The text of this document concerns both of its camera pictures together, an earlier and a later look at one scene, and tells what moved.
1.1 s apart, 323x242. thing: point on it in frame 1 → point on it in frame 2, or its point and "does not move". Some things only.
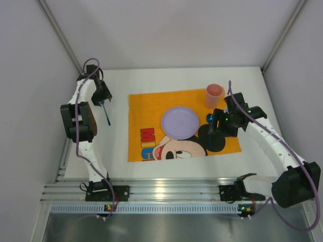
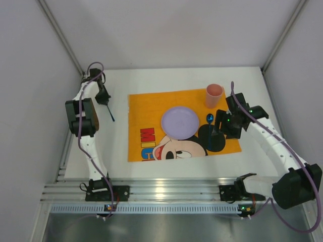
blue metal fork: (102, 102) → (110, 113)
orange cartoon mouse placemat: (147, 140) does not move
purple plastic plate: (180, 122) does not move
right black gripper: (217, 121) does not move
